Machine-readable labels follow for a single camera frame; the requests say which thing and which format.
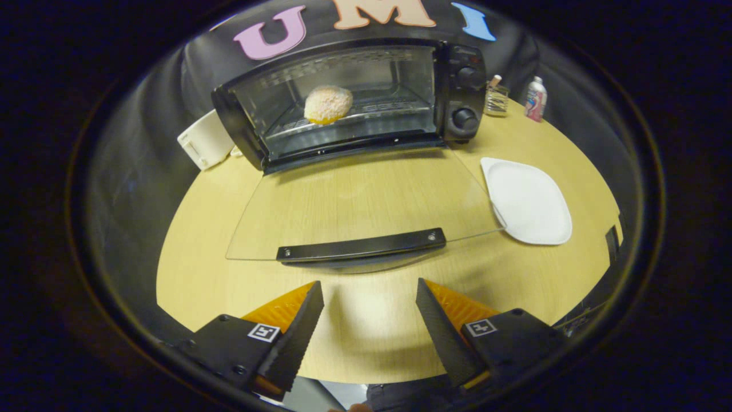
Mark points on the round breaded bun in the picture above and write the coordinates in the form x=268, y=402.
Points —
x=327, y=105

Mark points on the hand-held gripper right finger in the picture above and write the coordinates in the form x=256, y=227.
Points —
x=443, y=335

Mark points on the black toaster oven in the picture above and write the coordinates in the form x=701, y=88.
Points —
x=463, y=86

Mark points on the white pop-up toaster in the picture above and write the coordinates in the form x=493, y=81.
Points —
x=206, y=140

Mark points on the dark chair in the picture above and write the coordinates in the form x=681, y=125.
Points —
x=612, y=245

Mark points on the clear glass jar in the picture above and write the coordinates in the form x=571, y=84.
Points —
x=496, y=100

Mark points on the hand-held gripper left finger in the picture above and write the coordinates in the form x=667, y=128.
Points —
x=297, y=337

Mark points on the black backdrop cloth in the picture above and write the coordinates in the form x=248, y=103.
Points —
x=143, y=143

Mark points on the white square plate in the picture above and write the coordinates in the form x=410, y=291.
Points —
x=529, y=200

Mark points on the silver spray bottle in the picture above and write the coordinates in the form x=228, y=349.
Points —
x=536, y=100

